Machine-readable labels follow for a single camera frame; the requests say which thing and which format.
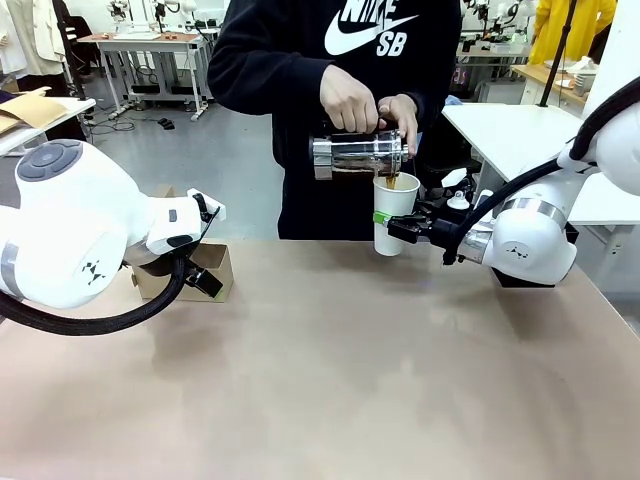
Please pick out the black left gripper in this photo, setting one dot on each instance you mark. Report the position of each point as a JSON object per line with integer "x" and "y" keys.
{"x": 150, "y": 262}

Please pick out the white table with cardboard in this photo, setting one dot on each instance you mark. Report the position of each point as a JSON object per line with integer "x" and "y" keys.
{"x": 75, "y": 107}

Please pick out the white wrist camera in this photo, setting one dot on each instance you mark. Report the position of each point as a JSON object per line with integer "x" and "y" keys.
{"x": 460, "y": 200}
{"x": 207, "y": 205}

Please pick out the black tripod pole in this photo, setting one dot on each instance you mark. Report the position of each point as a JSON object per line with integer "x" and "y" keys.
{"x": 557, "y": 50}

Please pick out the wooden background table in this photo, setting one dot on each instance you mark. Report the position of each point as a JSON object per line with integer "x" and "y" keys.
{"x": 540, "y": 75}

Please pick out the black right arm base block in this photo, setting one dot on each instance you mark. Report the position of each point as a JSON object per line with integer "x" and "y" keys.
{"x": 525, "y": 280}

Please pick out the white side table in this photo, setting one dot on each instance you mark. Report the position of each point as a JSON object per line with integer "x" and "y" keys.
{"x": 500, "y": 135}

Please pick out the person's right hand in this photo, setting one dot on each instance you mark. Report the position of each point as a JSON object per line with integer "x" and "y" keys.
{"x": 350, "y": 102}

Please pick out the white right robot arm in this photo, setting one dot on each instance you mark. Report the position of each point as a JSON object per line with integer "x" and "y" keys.
{"x": 530, "y": 240}

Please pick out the person in yellow jacket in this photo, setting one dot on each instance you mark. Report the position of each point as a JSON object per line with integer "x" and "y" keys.
{"x": 550, "y": 30}

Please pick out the white stacked bowls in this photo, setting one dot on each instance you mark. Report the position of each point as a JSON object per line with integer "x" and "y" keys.
{"x": 582, "y": 75}

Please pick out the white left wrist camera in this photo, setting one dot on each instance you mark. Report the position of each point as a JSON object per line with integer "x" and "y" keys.
{"x": 207, "y": 205}

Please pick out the person's left hand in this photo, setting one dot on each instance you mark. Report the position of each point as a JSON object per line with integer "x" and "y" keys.
{"x": 402, "y": 117}

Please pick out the black floor pedal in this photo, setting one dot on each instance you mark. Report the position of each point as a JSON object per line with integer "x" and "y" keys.
{"x": 166, "y": 124}

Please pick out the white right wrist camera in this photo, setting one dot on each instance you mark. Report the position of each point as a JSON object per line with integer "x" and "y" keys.
{"x": 460, "y": 200}

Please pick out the grey background workbench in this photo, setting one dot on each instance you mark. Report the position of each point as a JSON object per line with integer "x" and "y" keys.
{"x": 150, "y": 50}

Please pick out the beige hanging coat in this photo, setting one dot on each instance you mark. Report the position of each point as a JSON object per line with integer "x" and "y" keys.
{"x": 25, "y": 35}

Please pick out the tall white paper cup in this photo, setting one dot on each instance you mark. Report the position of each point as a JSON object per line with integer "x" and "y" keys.
{"x": 387, "y": 197}

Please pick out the person in black hoodie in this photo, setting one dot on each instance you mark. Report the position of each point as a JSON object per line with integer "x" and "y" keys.
{"x": 350, "y": 50}

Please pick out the person's right sleeved forearm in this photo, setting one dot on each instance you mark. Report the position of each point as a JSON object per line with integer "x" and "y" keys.
{"x": 260, "y": 75}

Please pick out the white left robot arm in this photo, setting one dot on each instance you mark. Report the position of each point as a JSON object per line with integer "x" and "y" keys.
{"x": 75, "y": 225}

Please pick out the glass coffee press pitcher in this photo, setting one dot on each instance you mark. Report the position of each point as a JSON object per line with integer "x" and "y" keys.
{"x": 355, "y": 152}

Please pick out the person's left sleeved forearm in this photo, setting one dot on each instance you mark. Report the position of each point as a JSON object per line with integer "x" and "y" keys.
{"x": 440, "y": 90}

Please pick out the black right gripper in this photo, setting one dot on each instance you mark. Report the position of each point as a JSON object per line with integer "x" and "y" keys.
{"x": 445, "y": 232}

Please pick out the brown cardboard sheets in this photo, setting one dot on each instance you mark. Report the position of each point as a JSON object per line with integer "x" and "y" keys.
{"x": 30, "y": 110}

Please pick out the brown cardboard cup carrier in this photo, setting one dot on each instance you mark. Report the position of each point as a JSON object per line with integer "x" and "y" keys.
{"x": 220, "y": 262}

